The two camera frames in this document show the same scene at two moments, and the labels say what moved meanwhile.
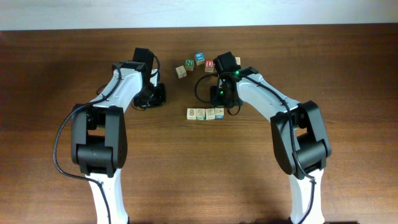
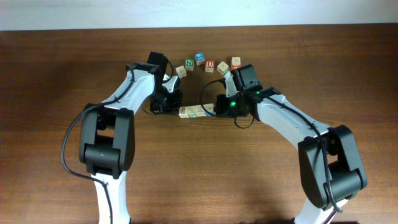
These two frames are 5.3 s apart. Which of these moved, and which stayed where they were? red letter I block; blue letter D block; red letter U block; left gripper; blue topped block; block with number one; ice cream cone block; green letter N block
Moved: left gripper; red letter I block; ice cream cone block; blue letter D block
Stayed: blue topped block; green letter N block; red letter U block; block with number one
